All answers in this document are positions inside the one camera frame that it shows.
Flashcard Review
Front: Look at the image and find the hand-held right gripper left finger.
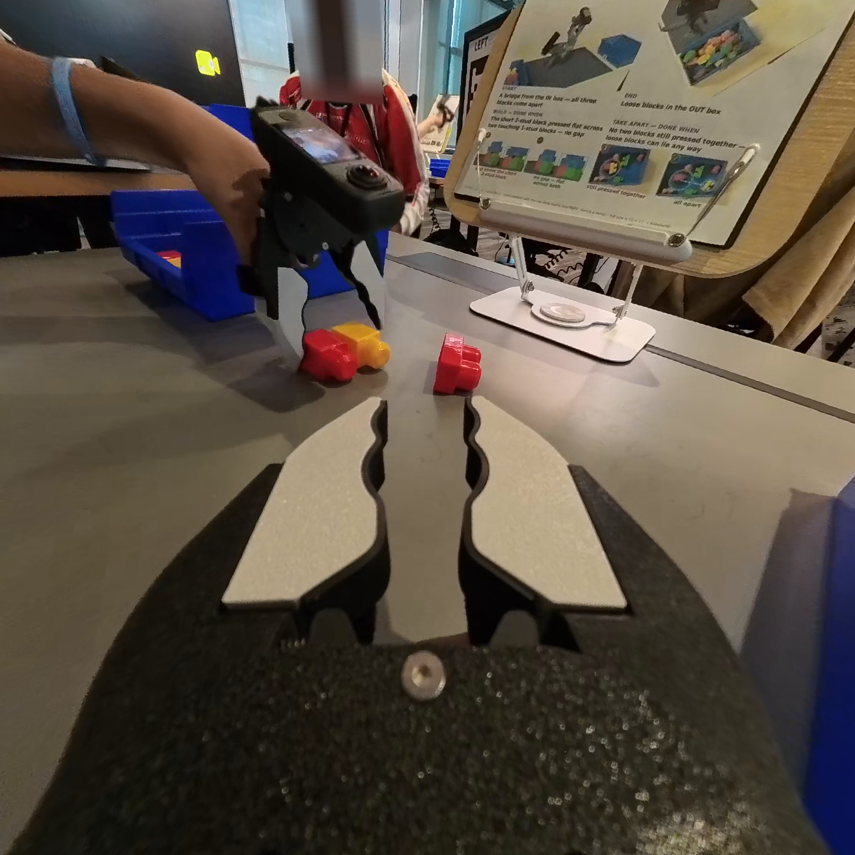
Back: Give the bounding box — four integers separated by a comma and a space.
220, 396, 391, 612

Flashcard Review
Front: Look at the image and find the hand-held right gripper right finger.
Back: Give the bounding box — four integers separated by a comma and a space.
460, 394, 630, 612

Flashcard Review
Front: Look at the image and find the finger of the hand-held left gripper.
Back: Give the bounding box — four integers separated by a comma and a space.
346, 229, 391, 331
277, 264, 313, 363

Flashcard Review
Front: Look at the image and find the blue plastic bin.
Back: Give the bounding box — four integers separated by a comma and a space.
738, 471, 855, 855
109, 103, 390, 323

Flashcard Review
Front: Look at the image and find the red two-stud block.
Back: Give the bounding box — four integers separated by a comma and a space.
433, 333, 483, 396

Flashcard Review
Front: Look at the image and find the person's left forearm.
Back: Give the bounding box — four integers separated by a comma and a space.
0, 41, 224, 178

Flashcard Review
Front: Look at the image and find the person's left hand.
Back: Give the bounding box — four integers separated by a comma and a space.
179, 123, 273, 269

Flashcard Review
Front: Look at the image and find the black framed marker sign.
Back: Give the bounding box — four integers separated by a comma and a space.
460, 10, 518, 144

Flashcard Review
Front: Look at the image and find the dark display screen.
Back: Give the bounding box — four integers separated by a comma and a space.
0, 0, 244, 108

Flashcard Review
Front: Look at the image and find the blue wristband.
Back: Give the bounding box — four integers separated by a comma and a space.
50, 55, 102, 166

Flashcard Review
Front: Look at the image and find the printed instruction sheet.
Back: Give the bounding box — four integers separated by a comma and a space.
454, 0, 855, 248

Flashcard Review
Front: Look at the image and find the beige cloth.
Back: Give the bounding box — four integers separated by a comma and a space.
658, 167, 855, 365

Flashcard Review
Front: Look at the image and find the white instruction sheet stand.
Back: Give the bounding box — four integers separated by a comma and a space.
443, 0, 855, 365

